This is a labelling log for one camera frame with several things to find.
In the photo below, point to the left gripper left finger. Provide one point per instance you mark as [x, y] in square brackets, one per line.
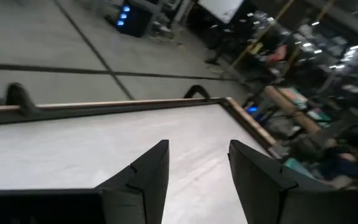
[135, 193]

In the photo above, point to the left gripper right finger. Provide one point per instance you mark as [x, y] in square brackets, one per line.
[259, 193]

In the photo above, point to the white glossy table mat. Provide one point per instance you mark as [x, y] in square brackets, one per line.
[89, 149]

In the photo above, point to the brown cardboard tube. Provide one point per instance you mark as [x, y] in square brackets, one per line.
[291, 109]

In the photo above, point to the black computer blue lights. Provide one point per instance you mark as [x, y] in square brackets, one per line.
[134, 18]

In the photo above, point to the white board panel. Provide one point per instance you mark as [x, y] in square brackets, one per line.
[222, 9]

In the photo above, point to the black metal table frame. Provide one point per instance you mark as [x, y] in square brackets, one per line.
[104, 110]

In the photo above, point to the black camera mount clip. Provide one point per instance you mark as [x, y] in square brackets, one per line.
[197, 90]

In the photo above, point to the black frame clip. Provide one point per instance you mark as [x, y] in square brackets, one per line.
[20, 98]

